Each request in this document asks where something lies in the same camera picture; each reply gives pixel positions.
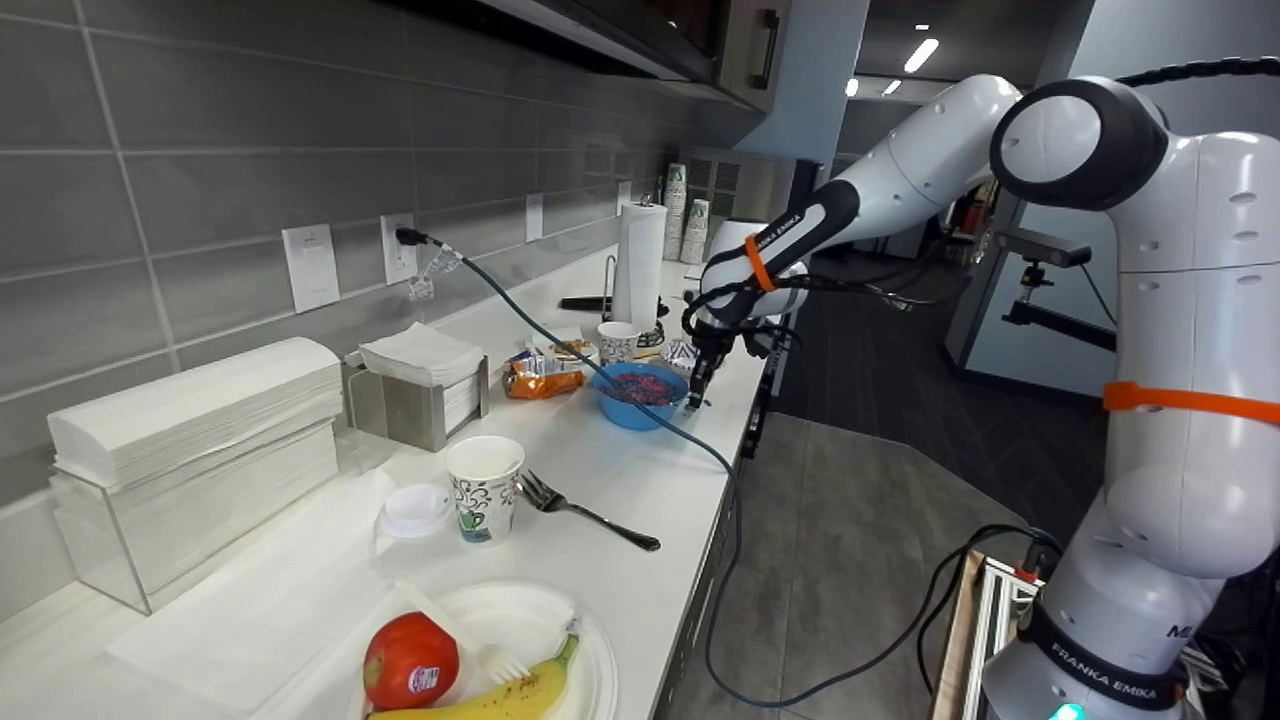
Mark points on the black fork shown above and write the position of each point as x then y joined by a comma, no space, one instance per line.
587,513

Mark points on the white paper towel roll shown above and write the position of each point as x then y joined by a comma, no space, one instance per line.
640,263

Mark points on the white round plate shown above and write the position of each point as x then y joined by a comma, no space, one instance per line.
533,627

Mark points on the white plastic fork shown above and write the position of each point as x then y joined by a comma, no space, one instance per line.
494,657

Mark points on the long ceiling light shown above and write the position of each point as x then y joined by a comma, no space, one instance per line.
922,52

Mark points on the metal napkin holder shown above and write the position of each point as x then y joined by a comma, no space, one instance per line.
407,417

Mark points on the wooden frame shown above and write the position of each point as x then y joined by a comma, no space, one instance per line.
960,643

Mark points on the black camera tripod stand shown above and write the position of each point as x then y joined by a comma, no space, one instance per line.
1042,283

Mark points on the white napkin stack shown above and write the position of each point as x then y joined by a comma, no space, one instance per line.
423,355

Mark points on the mixed colourful cereal heap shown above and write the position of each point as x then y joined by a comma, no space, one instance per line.
646,384

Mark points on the white cup stack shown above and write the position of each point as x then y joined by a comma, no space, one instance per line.
699,230
679,204

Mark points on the white wall outlet plate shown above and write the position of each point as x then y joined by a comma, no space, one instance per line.
626,197
533,217
309,265
395,265

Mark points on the clear acrylic towel dispenser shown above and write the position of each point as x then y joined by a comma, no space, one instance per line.
186,532

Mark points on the orange snack bag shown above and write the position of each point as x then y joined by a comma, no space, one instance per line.
545,379

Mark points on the dark upper cabinet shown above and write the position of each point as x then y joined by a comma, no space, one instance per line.
640,34

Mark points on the yellow banana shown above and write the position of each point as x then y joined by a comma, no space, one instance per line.
520,697

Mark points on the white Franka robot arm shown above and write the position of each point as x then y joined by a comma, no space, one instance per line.
1186,335

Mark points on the blue bowl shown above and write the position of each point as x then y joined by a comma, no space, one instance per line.
633,415

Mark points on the red apple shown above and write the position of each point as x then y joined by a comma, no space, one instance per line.
410,662

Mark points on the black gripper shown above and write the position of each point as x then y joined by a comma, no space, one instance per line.
725,313

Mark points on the folded white paper towel stack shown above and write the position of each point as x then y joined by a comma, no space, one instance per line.
203,402

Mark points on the clear plastic cup lid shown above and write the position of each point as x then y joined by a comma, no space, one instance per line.
413,513

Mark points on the floral paper cup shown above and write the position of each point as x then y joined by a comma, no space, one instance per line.
484,494

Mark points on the small white printed cup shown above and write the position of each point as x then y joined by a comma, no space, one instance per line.
617,341

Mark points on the black paper towel holder base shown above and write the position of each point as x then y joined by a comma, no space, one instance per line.
587,306

